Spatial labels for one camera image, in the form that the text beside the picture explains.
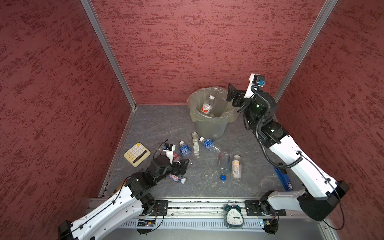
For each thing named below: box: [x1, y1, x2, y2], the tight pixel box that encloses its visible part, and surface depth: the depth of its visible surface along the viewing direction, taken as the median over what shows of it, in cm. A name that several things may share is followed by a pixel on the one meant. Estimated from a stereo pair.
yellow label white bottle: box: [231, 155, 242, 179], surface depth 85 cm
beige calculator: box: [123, 142, 152, 167], surface depth 94 cm
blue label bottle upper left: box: [179, 140, 193, 160], surface depth 91 cm
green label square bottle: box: [191, 132, 201, 156], surface depth 94 cm
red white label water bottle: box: [201, 95, 215, 115], surface depth 99 cm
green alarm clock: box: [224, 200, 245, 230], surface depth 70 cm
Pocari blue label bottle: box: [199, 136, 221, 154], surface depth 95 cm
